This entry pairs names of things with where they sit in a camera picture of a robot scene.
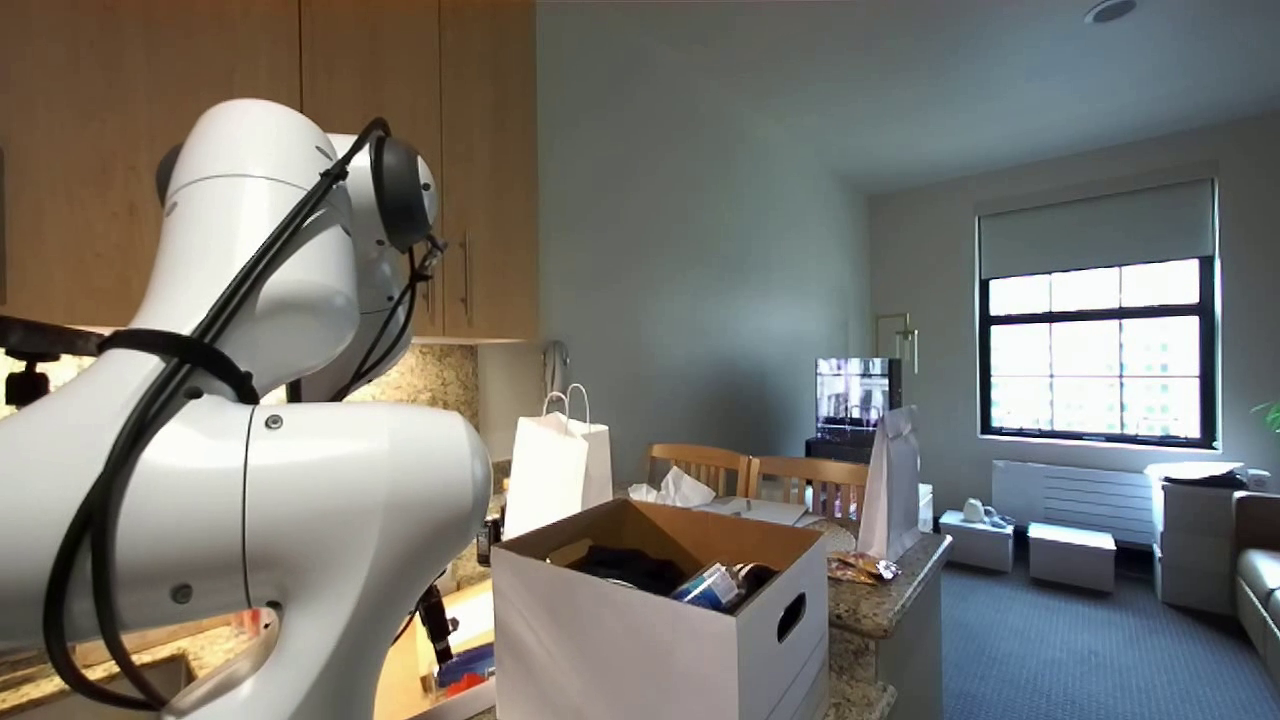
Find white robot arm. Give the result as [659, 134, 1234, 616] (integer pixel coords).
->
[0, 98, 487, 720]

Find blue plastic bottle in box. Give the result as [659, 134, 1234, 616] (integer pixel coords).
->
[677, 562, 740, 610]

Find white cardboard storage box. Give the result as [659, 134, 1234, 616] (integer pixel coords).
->
[492, 500, 829, 720]

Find white paper shopping bag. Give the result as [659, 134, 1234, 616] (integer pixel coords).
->
[503, 383, 613, 539]

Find wooden chair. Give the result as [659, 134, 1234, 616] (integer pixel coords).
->
[650, 442, 867, 520]

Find white radiator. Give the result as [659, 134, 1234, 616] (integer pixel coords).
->
[994, 461, 1157, 542]

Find white ottoman cube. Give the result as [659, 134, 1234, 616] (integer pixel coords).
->
[1027, 522, 1117, 593]

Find wooden upper cabinets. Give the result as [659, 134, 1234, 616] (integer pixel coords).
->
[0, 0, 540, 343]

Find window with black frame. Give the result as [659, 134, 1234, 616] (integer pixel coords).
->
[982, 254, 1218, 448]

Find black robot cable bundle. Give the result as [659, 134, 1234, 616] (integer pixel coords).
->
[35, 117, 448, 711]

